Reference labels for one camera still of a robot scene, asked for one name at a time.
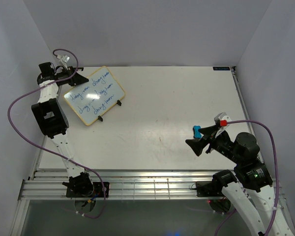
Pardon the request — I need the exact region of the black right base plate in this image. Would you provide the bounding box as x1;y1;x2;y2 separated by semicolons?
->
195;181;224;197

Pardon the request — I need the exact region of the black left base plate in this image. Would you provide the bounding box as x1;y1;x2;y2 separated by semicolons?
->
65;182;104;198

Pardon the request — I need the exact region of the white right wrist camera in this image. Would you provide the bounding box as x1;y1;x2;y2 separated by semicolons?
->
214;112;232;127

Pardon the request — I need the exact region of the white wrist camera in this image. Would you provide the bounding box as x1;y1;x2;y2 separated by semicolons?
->
214;112;232;127
56;55;70;69

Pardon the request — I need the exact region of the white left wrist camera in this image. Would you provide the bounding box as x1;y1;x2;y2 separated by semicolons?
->
56;55;70;69

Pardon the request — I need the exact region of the aluminium rail frame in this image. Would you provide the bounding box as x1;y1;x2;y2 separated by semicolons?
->
11;66;295;236

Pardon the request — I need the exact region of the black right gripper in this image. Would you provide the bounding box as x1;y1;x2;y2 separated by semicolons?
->
185;123;242;164

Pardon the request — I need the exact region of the yellow framed whiteboard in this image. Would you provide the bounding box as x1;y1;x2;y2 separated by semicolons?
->
63;66;125;126

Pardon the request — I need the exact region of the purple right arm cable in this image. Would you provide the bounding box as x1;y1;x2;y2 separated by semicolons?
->
213;119;278;236

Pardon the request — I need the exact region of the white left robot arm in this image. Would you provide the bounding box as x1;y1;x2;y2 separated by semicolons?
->
31;62;94;197

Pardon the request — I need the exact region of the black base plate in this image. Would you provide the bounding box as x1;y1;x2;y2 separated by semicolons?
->
65;182;104;198
195;181;224;197

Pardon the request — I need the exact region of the blue whiteboard eraser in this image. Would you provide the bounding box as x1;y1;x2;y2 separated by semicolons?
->
193;125;202;139

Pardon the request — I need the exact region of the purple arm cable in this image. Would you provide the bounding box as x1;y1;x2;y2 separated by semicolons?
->
213;119;278;236
8;48;108;219

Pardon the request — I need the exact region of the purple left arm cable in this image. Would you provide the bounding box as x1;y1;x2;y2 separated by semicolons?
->
8;48;108;219

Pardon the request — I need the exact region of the blue label right corner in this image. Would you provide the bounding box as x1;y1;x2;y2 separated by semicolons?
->
213;66;231;71

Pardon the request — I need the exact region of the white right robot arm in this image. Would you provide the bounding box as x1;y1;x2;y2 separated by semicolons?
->
185;120;293;236

